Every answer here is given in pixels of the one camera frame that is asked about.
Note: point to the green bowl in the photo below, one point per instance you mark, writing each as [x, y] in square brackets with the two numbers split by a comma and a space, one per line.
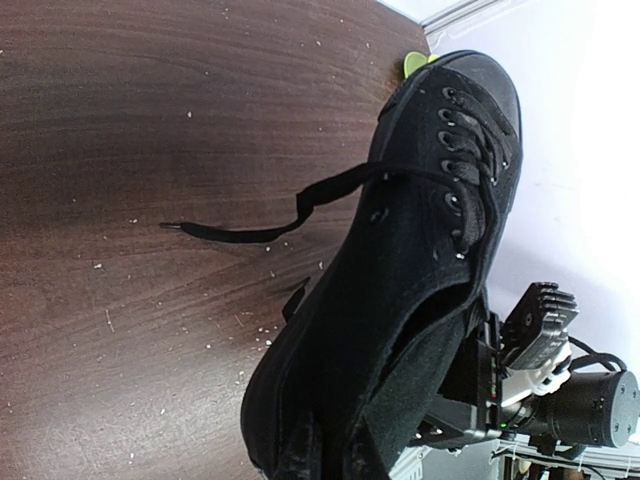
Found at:
[414, 61]

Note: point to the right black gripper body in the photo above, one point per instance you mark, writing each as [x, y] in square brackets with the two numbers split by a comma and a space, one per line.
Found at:
[580, 398]

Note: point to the black sneaker shoe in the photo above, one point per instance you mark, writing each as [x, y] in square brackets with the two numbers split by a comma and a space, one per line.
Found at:
[347, 382]

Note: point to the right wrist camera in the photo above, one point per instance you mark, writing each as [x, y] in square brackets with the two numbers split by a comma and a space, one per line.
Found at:
[535, 330]

